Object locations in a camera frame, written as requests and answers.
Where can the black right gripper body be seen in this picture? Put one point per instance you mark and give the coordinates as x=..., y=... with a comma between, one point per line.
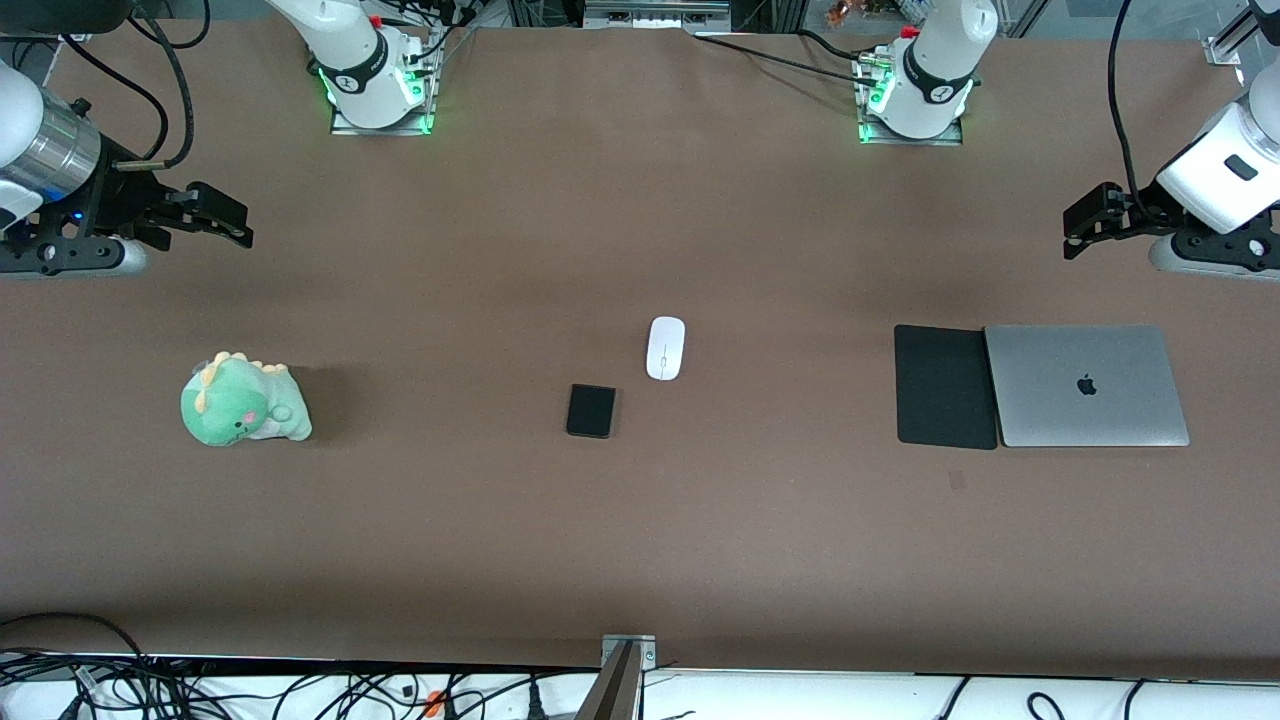
x=112, y=193

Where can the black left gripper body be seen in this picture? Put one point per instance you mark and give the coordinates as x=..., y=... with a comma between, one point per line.
x=1143, y=209

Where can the black smartphone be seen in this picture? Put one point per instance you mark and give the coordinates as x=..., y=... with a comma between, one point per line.
x=591, y=411

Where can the white computer mouse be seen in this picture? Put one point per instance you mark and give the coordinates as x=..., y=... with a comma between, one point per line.
x=665, y=348

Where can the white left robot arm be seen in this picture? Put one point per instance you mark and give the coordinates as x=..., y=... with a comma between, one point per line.
x=935, y=60

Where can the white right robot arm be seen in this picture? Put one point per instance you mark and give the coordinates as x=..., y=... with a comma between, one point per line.
x=350, y=55

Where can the black mouse pad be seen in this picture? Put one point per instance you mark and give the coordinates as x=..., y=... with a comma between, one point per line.
x=940, y=390

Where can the silver laptop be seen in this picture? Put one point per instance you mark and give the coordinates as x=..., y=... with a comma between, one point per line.
x=1085, y=385

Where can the green dinosaur plush toy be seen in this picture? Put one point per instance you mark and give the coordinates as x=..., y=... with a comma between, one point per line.
x=240, y=405

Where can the metal box with ports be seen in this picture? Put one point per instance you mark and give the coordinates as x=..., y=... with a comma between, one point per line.
x=655, y=12

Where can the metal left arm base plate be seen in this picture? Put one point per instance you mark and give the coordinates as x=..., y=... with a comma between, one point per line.
x=950, y=138

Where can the aluminium frame bracket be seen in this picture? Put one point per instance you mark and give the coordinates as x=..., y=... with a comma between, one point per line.
x=1232, y=40

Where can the metal camera post bracket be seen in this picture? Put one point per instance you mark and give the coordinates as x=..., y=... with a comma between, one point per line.
x=640, y=650

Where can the dark camera post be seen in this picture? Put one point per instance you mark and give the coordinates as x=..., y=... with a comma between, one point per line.
x=608, y=695

